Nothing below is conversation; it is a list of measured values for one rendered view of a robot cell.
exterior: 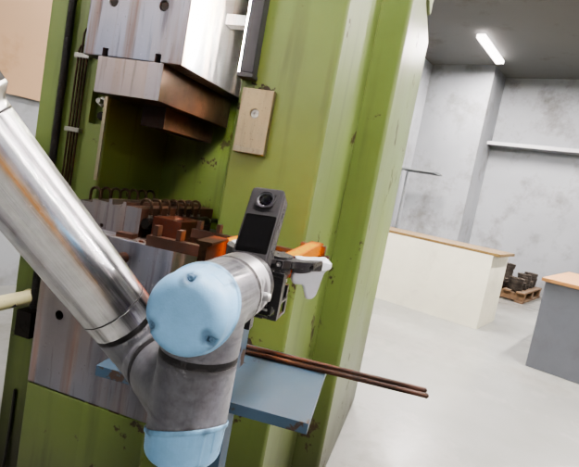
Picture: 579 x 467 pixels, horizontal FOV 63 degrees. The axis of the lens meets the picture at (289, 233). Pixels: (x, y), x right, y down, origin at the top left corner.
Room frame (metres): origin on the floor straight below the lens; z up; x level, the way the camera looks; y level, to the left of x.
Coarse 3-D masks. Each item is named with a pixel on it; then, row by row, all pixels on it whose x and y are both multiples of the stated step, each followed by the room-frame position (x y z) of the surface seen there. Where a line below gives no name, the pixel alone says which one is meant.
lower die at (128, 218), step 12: (84, 204) 1.28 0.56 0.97; (96, 204) 1.27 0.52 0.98; (108, 204) 1.26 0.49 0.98; (132, 204) 1.27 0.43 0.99; (144, 204) 1.32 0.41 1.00; (156, 204) 1.38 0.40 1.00; (180, 204) 1.51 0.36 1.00; (96, 216) 1.27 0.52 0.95; (108, 216) 1.26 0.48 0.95; (120, 216) 1.25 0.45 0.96; (132, 216) 1.24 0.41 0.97; (144, 216) 1.25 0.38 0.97; (204, 216) 1.58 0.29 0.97; (108, 228) 1.26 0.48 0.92; (120, 228) 1.25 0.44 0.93; (132, 228) 1.24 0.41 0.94; (204, 228) 1.59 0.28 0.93
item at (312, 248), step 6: (300, 246) 0.92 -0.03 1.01; (306, 246) 0.94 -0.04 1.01; (312, 246) 0.96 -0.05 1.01; (318, 246) 0.98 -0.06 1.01; (288, 252) 0.82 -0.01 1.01; (294, 252) 0.83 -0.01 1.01; (300, 252) 0.84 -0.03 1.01; (306, 252) 0.86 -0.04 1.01; (312, 252) 0.92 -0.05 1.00; (318, 252) 1.00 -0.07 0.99; (288, 276) 0.73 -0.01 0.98
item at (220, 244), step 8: (200, 240) 0.70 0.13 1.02; (208, 240) 0.71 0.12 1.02; (216, 240) 0.73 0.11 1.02; (224, 240) 0.75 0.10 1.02; (200, 248) 0.70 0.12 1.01; (208, 248) 0.70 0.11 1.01; (216, 248) 0.74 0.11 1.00; (224, 248) 0.77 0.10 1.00; (200, 256) 0.69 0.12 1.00; (208, 256) 0.71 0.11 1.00; (216, 256) 0.74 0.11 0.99
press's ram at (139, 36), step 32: (96, 0) 1.30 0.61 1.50; (128, 0) 1.27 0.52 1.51; (160, 0) 1.24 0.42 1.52; (192, 0) 1.22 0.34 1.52; (224, 0) 1.38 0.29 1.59; (96, 32) 1.29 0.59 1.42; (128, 32) 1.27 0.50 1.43; (160, 32) 1.24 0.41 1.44; (192, 32) 1.25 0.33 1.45; (224, 32) 1.41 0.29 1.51; (192, 64) 1.27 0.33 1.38; (224, 64) 1.44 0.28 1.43
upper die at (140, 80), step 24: (96, 72) 1.29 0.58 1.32; (120, 72) 1.27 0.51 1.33; (144, 72) 1.25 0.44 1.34; (168, 72) 1.26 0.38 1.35; (120, 96) 1.29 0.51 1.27; (144, 96) 1.25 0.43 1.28; (168, 96) 1.27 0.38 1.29; (192, 96) 1.39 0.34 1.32; (216, 96) 1.53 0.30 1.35; (216, 120) 1.55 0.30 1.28
